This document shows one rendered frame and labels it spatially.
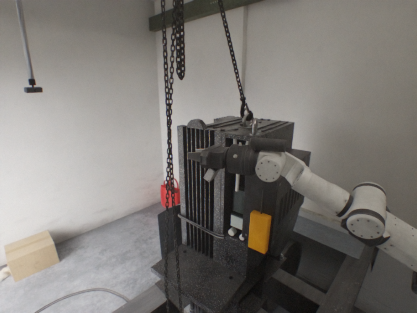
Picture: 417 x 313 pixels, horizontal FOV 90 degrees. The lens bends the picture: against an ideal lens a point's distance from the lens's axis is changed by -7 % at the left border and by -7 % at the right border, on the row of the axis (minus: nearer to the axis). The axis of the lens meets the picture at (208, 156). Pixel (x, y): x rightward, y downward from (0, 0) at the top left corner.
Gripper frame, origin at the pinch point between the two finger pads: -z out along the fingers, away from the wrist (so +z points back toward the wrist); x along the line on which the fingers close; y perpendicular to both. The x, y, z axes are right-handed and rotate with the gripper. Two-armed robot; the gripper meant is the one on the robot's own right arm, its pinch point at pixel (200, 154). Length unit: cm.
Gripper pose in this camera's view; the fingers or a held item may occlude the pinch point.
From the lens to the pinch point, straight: 72.3
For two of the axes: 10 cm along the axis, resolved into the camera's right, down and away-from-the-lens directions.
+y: -0.1, -9.6, -2.6
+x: 4.5, -2.4, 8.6
